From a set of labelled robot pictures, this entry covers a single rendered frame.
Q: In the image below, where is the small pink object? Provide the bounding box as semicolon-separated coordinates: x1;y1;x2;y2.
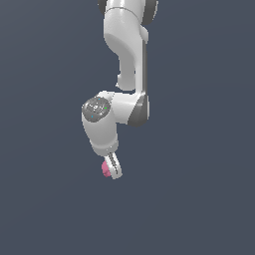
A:
101;160;112;178

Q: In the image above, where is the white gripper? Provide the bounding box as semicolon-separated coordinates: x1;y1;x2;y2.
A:
91;138;124;180

